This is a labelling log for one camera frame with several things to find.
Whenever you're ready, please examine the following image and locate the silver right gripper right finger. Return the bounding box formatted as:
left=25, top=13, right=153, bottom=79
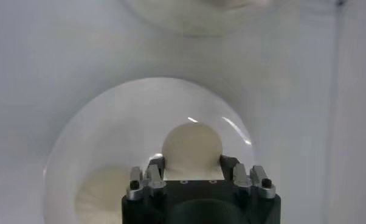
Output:
left=219, top=154, right=277, bottom=200

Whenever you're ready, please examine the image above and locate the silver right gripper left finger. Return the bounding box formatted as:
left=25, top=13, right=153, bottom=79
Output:
left=126, top=153, right=167, bottom=201

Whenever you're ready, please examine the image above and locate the round white plate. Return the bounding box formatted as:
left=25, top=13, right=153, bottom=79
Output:
left=43, top=77, right=257, bottom=224

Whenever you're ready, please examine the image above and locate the cream electric cooking pot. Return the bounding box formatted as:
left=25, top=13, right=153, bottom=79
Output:
left=122, top=0, right=283, bottom=38

